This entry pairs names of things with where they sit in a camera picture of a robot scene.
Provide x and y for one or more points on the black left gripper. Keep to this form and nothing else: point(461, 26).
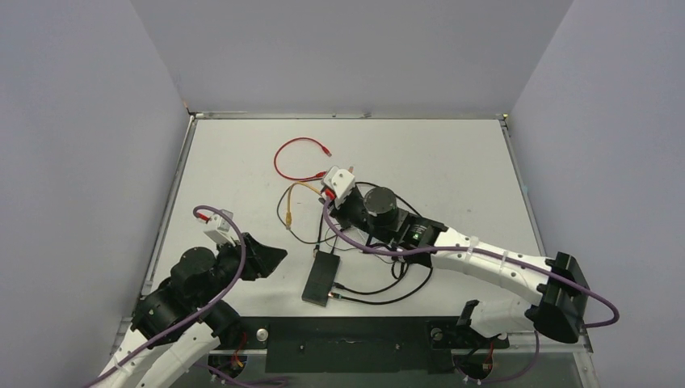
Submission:
point(260, 259)

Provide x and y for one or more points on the black ribbed network switch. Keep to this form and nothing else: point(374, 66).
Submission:
point(321, 278)

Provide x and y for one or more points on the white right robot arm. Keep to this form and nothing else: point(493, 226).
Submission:
point(548, 295)

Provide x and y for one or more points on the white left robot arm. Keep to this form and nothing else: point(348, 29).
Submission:
point(186, 316)

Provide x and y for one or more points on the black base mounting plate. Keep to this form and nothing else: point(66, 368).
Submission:
point(353, 345)

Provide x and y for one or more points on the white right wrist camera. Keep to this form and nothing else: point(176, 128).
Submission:
point(337, 185)

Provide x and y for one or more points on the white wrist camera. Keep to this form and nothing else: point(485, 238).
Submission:
point(337, 185)
point(217, 228)

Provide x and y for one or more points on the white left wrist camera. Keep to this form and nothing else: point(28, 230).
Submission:
point(217, 228)

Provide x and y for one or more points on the aluminium frame rail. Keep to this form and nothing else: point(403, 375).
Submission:
point(172, 193)

